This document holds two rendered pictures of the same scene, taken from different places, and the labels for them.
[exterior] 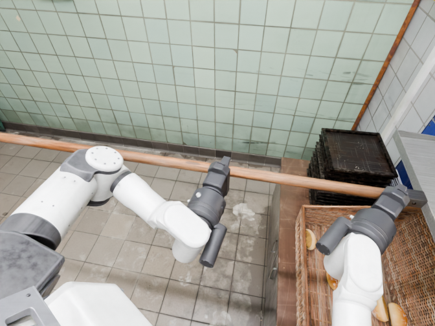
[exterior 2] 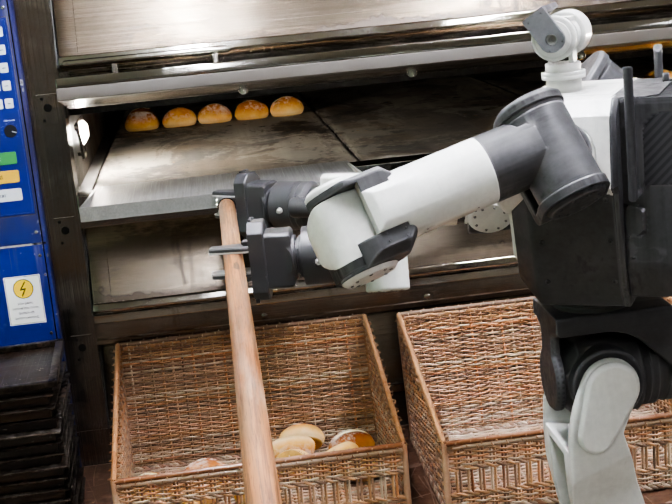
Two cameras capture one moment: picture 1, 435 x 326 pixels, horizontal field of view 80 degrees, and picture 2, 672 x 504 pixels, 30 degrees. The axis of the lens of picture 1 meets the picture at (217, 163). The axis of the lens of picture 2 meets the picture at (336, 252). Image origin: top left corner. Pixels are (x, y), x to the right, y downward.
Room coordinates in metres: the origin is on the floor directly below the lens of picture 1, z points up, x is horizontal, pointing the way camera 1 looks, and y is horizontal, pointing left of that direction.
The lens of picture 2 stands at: (0.85, 1.78, 1.63)
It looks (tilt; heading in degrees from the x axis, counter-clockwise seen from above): 14 degrees down; 254
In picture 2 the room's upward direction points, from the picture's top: 5 degrees counter-clockwise
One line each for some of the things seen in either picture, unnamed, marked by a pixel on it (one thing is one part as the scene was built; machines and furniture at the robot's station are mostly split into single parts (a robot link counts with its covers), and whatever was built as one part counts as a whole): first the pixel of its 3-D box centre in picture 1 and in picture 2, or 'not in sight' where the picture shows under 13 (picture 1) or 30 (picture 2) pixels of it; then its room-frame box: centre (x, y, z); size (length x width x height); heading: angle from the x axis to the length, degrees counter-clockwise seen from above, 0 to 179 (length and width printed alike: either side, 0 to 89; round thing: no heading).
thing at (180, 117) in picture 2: not in sight; (179, 116); (0.23, -1.80, 1.21); 0.10 x 0.07 x 0.05; 174
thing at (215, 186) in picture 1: (211, 193); (291, 257); (0.40, 0.02, 1.20); 0.12 x 0.10 x 0.13; 160
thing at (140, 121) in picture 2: not in sight; (141, 120); (0.34, -1.82, 1.21); 0.10 x 0.07 x 0.05; 171
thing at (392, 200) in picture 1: (377, 217); (271, 205); (0.33, -0.39, 1.20); 0.12 x 0.10 x 0.13; 134
